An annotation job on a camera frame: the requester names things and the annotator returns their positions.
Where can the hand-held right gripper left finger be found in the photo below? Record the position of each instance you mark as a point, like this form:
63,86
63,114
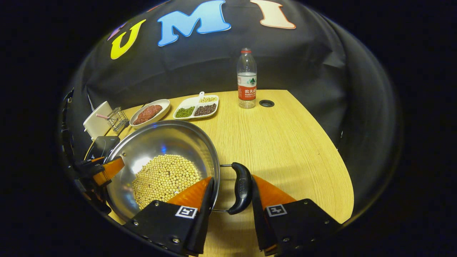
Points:
203,221

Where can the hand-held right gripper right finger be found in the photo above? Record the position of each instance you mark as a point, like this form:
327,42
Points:
260,221

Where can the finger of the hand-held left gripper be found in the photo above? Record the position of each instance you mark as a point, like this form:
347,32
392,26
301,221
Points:
95,201
110,169

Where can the black induction cooktop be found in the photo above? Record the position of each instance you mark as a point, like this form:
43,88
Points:
101,146

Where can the pile of soybeans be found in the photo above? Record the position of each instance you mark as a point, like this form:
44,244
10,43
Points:
166,178

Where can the stainless steel pot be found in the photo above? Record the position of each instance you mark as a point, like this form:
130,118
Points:
160,139

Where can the white toaster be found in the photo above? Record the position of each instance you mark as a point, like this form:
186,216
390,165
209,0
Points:
96,123

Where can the pink striped straw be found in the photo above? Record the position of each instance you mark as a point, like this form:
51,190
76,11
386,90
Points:
102,116

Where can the red meat slice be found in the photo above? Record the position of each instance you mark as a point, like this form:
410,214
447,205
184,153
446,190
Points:
155,110
141,117

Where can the white oval plate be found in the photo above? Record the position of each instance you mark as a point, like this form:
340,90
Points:
162,107

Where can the pile of green mung beans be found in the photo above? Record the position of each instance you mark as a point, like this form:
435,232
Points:
185,112

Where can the white divided dish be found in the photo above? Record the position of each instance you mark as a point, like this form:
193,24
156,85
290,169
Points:
189,102

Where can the pile of dark red beans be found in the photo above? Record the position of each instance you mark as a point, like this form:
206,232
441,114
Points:
205,109

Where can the pile of small yellow beans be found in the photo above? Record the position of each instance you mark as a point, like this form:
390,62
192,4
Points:
208,99

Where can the clear water bottle red label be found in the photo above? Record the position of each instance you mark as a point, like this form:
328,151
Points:
246,78

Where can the black backdrop cloth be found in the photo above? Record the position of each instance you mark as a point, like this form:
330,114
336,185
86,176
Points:
214,67

